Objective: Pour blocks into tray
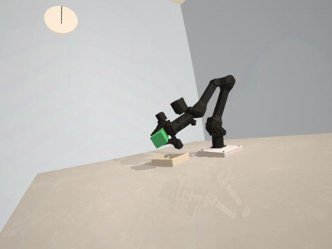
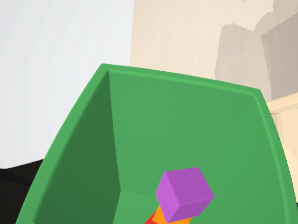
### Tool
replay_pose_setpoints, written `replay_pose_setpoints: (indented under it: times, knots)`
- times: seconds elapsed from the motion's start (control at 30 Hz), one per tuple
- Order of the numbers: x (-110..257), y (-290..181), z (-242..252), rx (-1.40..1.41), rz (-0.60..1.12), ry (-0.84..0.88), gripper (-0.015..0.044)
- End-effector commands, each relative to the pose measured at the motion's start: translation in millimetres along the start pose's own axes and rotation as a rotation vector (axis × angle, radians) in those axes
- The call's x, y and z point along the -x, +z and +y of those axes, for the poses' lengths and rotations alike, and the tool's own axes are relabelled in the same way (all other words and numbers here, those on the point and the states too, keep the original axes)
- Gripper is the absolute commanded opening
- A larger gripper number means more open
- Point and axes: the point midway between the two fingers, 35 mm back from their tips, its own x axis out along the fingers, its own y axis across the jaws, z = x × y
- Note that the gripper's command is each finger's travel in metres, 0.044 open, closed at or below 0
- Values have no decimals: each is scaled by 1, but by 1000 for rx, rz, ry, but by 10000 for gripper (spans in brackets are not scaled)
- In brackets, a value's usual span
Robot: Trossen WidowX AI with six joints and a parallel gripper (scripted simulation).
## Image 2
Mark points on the purple cube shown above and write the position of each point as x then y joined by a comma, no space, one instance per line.
183,194

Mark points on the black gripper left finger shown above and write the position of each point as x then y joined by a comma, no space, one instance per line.
14,186

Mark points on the small red block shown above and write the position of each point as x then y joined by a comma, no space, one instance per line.
150,219

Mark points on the green square cup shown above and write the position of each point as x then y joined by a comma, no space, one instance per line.
130,125

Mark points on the orange block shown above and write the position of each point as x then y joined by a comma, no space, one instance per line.
160,219

